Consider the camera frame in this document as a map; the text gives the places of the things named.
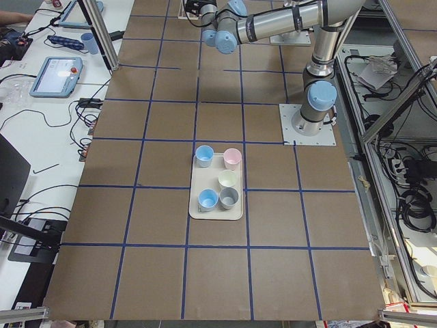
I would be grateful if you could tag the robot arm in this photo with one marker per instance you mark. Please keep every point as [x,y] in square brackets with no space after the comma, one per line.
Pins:
[295,23]

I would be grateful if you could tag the pink plastic cup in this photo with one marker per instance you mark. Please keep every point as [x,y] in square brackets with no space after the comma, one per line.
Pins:
[232,158]

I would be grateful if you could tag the cream white plastic cup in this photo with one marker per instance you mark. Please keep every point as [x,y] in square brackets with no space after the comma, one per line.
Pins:
[227,178]

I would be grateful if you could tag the light blue cup right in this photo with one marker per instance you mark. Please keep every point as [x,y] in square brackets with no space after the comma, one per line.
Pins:
[204,155]

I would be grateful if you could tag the light blue cup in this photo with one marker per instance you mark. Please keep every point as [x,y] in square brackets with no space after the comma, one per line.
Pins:
[204,155]
[207,200]

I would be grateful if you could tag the grey plastic cup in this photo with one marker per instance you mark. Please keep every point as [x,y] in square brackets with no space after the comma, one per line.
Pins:
[228,198]

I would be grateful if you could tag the light blue cup front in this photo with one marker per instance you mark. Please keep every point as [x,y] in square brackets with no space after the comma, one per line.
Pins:
[207,200]

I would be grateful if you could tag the blue cup on desk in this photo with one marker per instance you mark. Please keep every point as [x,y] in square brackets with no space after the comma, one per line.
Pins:
[89,42]

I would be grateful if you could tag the white serving tray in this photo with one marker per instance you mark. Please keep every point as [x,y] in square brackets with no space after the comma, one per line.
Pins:
[207,178]

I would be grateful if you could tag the near teach pendant tablet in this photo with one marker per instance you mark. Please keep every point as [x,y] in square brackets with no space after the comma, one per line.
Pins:
[57,77]

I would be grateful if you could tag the teach pendant tablet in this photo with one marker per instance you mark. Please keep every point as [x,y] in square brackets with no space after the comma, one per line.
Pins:
[57,77]
[73,17]

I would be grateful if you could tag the black monitor stand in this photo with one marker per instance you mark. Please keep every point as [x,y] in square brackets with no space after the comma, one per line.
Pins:
[37,239]

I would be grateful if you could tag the far teach pendant tablet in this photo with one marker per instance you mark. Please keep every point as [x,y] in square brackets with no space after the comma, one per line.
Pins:
[73,17]

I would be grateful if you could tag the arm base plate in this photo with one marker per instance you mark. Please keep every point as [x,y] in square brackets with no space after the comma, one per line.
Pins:
[297,132]
[295,38]

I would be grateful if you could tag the white wire dish rack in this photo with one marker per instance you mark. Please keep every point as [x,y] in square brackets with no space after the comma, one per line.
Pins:
[182,14]

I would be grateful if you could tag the aluminium frame post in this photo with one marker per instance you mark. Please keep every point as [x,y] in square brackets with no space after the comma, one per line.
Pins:
[96,23]

